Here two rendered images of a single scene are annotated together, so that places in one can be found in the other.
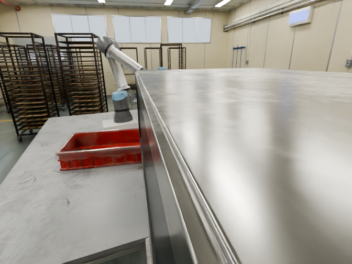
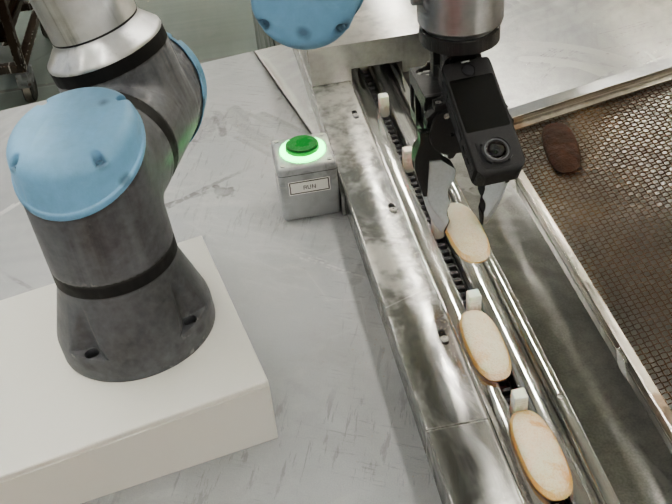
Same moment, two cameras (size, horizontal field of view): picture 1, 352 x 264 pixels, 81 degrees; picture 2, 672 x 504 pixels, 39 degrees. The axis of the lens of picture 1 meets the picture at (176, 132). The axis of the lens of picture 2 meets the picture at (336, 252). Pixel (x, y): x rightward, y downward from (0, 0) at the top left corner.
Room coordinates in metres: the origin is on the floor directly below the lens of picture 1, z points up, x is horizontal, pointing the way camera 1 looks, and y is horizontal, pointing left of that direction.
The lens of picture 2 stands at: (0.92, 0.17, 1.51)
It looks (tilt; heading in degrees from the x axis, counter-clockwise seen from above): 38 degrees down; 5
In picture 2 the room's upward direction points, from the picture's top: 6 degrees counter-clockwise
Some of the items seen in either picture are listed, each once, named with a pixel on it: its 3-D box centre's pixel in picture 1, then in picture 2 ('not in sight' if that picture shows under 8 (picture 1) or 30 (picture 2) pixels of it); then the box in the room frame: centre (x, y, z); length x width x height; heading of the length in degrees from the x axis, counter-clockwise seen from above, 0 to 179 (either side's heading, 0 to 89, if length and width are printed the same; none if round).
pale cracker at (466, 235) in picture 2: not in sight; (464, 229); (1.69, 0.10, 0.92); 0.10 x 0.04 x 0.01; 11
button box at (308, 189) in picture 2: not in sight; (308, 187); (1.90, 0.27, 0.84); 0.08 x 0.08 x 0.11; 11
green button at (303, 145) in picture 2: not in sight; (302, 148); (1.90, 0.27, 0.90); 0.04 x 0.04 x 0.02
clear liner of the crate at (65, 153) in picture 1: (110, 145); not in sight; (1.11, 0.38, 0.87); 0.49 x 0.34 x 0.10; 101
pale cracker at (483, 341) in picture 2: not in sight; (484, 342); (1.60, 0.09, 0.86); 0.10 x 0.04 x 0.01; 11
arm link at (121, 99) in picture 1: (120, 99); (92, 181); (1.62, 0.43, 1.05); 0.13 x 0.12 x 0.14; 173
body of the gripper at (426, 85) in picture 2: not in sight; (457, 81); (1.72, 0.10, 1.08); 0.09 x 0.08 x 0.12; 11
